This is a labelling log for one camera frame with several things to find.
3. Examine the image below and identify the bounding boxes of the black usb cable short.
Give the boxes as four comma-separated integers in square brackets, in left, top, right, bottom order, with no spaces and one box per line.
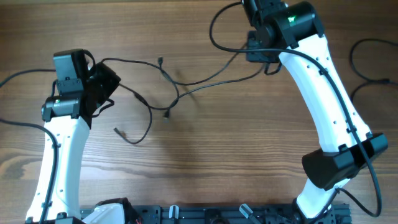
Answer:
[113,84,153,145]

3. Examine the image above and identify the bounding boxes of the black usb cable long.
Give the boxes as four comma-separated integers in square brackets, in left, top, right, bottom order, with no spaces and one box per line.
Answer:
[101,46,268,119]

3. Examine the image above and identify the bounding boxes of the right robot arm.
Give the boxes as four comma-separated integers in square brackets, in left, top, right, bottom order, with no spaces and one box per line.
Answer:
[242,1,388,222]

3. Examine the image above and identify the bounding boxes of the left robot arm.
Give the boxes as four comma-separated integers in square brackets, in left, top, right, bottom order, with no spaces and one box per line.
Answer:
[25,49,121,223]

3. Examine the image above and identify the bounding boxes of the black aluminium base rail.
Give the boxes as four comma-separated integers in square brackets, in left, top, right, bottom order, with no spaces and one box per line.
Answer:
[134,204,352,224]

